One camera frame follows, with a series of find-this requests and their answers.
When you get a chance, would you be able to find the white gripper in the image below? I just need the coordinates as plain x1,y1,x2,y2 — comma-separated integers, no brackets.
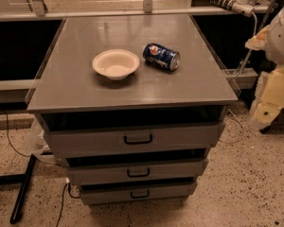
248,65,284,130

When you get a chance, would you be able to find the grey top drawer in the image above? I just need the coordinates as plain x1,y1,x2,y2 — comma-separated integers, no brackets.
44,121,225,158

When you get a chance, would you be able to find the grey drawer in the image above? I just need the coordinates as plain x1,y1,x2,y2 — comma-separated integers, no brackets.
80,181,196,205
44,121,225,158
66,159,208,185

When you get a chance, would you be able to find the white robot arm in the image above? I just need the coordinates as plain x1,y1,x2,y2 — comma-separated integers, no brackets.
245,7,284,130

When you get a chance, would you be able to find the grey middle drawer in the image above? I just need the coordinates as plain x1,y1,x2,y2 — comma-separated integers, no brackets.
66,159,208,185

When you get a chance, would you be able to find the grey drawer cabinet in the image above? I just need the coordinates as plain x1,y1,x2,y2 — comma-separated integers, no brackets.
28,14,236,192

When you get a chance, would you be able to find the grey bottom drawer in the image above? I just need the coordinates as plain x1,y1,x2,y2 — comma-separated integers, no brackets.
80,181,196,205

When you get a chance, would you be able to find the white power strip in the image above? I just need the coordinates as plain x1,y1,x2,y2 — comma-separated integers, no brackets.
202,0,256,18

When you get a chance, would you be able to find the blue pepsi can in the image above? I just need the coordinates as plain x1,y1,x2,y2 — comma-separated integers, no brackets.
143,43,180,71

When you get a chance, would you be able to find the white paper bowl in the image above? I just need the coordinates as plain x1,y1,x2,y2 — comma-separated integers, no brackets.
92,49,140,80

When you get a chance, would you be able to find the black metal floor bar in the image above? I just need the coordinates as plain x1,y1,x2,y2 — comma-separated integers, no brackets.
9,154,37,224

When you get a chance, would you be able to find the white power cable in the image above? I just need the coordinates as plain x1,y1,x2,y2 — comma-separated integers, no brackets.
235,12,258,78

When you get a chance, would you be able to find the black floor cable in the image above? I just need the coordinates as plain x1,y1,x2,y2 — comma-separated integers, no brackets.
55,182,81,227

